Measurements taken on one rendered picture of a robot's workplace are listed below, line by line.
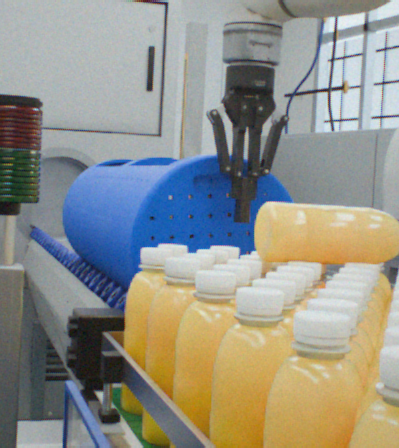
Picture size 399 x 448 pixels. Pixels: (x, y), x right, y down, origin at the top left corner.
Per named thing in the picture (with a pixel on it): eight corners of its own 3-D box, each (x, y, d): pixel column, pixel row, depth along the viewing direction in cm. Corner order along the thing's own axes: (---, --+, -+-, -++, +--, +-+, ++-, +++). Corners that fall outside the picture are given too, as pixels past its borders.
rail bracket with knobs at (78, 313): (129, 377, 125) (133, 307, 125) (140, 390, 119) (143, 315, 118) (61, 378, 123) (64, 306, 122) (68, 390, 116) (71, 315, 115)
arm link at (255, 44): (292, 27, 128) (289, 67, 128) (270, 36, 136) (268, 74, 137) (233, 20, 125) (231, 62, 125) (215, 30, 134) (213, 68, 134)
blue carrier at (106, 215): (173, 267, 225) (171, 158, 223) (306, 327, 141) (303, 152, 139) (64, 274, 217) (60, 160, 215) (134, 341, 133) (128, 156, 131)
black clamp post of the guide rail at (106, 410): (115, 415, 105) (118, 350, 104) (120, 422, 102) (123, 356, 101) (97, 416, 104) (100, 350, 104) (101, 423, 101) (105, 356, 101)
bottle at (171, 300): (152, 450, 92) (161, 277, 91) (133, 431, 98) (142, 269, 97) (213, 447, 94) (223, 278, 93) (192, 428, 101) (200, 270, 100)
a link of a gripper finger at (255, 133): (247, 106, 133) (255, 106, 134) (244, 178, 134) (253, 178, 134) (255, 104, 130) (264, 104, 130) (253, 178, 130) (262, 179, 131)
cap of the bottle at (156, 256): (133, 262, 107) (134, 248, 107) (157, 261, 110) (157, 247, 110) (155, 265, 105) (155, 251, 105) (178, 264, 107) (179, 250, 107)
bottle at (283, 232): (279, 237, 96) (425, 244, 102) (267, 189, 100) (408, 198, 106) (259, 273, 102) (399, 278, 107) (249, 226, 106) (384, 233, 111)
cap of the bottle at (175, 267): (170, 277, 93) (171, 261, 93) (159, 273, 96) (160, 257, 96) (204, 278, 94) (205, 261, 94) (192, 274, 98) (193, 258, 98)
